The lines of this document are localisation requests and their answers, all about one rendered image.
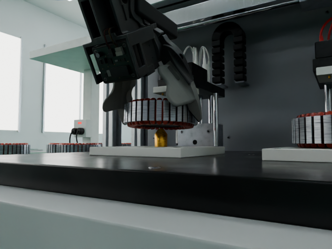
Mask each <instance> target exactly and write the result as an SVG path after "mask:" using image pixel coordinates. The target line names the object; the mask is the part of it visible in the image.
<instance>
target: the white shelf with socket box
mask: <svg viewBox="0 0 332 249"><path fill-rule="evenodd" d="M89 42H91V38H90V37H88V36H86V37H82V38H78V39H75V40H71V41H66V42H63V43H59V44H55V45H52V46H48V47H44V48H41V49H37V50H33V51H30V55H29V59H32V60H36V61H40V62H43V63H46V64H50V65H54V66H58V67H61V68H65V69H69V70H72V71H76V72H80V73H83V120H74V128H72V130H71V134H70V137H69V143H71V135H72V134H73V135H74V137H75V138H76V142H77V143H78V140H77V137H79V138H81V137H82V138H83V143H99V88H100V84H96V82H95V79H94V76H93V73H92V71H91V68H90V65H89V62H88V60H87V57H86V54H85V51H84V48H83V44H86V43H89ZM90 57H91V60H92V62H93V65H94V68H95V71H96V74H97V75H98V74H99V73H100V71H99V68H98V65H97V62H96V60H95V57H94V54H92V55H90Z"/></svg>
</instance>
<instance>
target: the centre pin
mask: <svg viewBox="0 0 332 249"><path fill-rule="evenodd" d="M155 147H167V133H166V131H165V130H164V129H158V130H157V132H156V133H155Z"/></svg>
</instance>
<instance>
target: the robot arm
mask: <svg viewBox="0 0 332 249"><path fill-rule="evenodd" d="M78 3H79V6H80V9H81V11H82V14H83V18H84V21H85V23H86V26H87V29H88V32H89V35H90V38H91V42H89V43H86V44H83V48H84V51H85V54H86V57H87V60H88V62H89V65H90V68H91V71H92V73H93V76H94V79H95V82H96V84H99V83H101V82H104V83H105V84H107V83H113V88H112V91H111V93H110V94H109V95H108V96H107V97H106V99H105V100H104V101H103V105H102V109H103V111H104V112H109V111H113V110H117V111H118V114H119V117H120V119H121V121H122V123H123V124H124V105H125V104H126V103H128V102H129V101H131V100H132V94H131V93H132V89H133V88H134V87H135V85H136V80H137V79H140V78H141V77H147V76H149V75H150V74H152V73H154V72H155V70H156V69H158V73H159V75H160V76H161V78H162V79H163V80H164V82H165V83H166V98H167V99H168V101H169V102H170V103H171V104H172V105H173V106H175V107H179V106H182V105H186V104H187V106H188V108H189V112H190V113H191V114H192V115H193V116H194V118H195V119H196V120H197V121H198V122H200V121H201V120H202V109H201V104H200V99H199V95H198V92H197V89H196V86H195V83H194V78H193V75H192V73H191V70H190V68H189V65H188V62H187V60H186V58H185V56H184V54H183V53H182V51H181V50H180V49H179V47H178V46H176V45H175V44H174V43H173V42H172V41H170V40H174V39H177V24H175V23H174V22H173V21H172V20H170V19H169V18H168V17H166V16H165V15H164V14H162V13H161V12H160V11H159V10H157V9H156V8H155V7H153V6H152V5H151V4H149V3H148V2H147V1H146V0H78ZM92 54H94V57H95V60H96V62H97V65H98V68H99V71H100V74H98V75H97V74H96V71H95V68H94V65H93V62H92V60H91V57H90V55H92ZM160 61H162V63H163V65H159V62H160ZM124 125H125V124H124Z"/></svg>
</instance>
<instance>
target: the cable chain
mask: <svg viewBox="0 0 332 249"><path fill-rule="evenodd" d="M228 35H233V43H234V45H233V50H234V51H235V52H234V58H235V59H234V65H235V67H234V73H235V75H234V80H235V81H236V82H235V83H236V84H238V85H240V86H249V84H248V83H247V82H246V81H247V77H246V75H245V74H247V69H246V68H245V67H246V66H247V62H246V61H245V59H246V58H247V56H246V54H245V52H246V46H245V45H246V39H245V38H246V34H245V32H244V31H243V29H242V28H241V27H240V26H239V25H238V24H237V23H235V22H224V23H222V24H221V25H219V26H218V27H217V28H216V29H215V31H214V32H213V35H212V39H211V40H212V47H213V48H212V54H213V56H212V61H213V62H214V63H212V68H213V69H214V70H212V75H213V76H214V77H213V78H212V83H214V85H216V86H218V87H220V88H228V86H226V85H224V84H225V79H224V78H223V77H224V76H225V72H224V71H223V70H224V69H225V65H224V64H223V63H224V62H225V61H224V57H223V56H224V50H223V49H224V40H225V38H226V37H227V36H228Z"/></svg>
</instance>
